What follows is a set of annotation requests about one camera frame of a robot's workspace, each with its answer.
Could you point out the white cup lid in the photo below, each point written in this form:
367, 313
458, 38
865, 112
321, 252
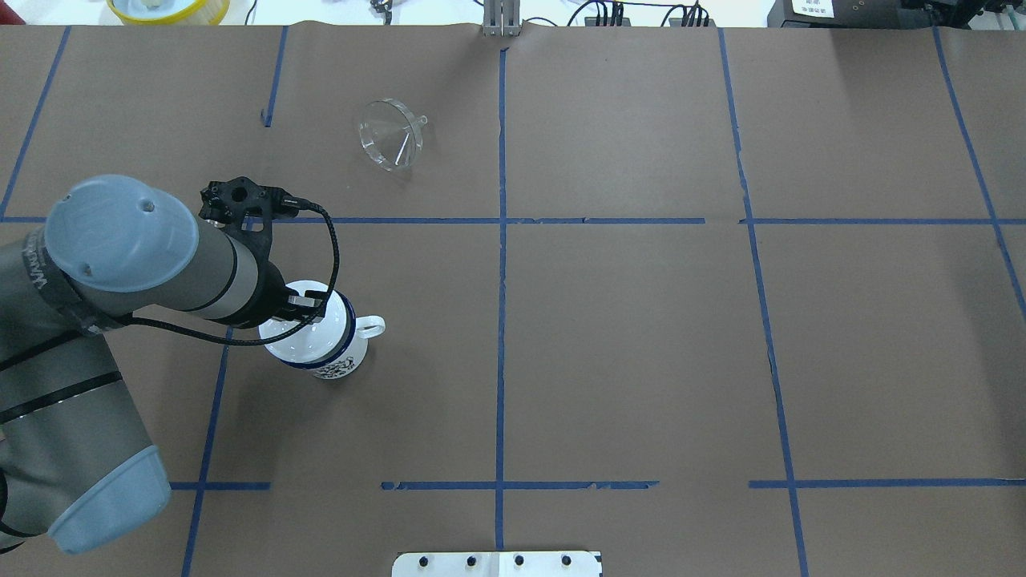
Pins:
316, 342

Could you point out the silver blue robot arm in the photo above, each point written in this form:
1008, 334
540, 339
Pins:
78, 464

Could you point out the white enamel cup blue rim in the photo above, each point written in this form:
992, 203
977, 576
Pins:
351, 356

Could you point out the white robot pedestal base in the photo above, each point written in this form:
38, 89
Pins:
498, 563

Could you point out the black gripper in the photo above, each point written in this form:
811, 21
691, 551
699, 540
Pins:
273, 295

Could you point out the clear glass funnel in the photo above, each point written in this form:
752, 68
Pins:
391, 134

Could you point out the yellow tape roll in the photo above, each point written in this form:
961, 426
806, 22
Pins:
170, 13

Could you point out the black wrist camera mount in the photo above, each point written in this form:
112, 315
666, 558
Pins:
239, 206

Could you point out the aluminium frame post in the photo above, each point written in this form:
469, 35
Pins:
501, 18

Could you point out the black power box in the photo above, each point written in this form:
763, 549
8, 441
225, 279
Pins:
882, 15

